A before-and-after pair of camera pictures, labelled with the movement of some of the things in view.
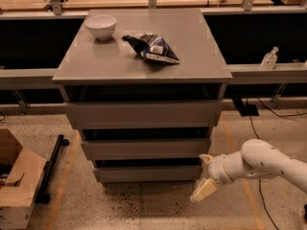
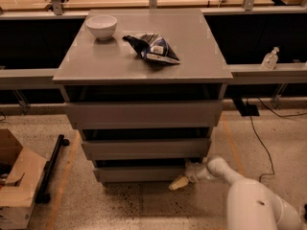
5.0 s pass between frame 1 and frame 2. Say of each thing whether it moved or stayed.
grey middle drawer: stayed
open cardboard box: stayed
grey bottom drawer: stayed
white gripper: moved
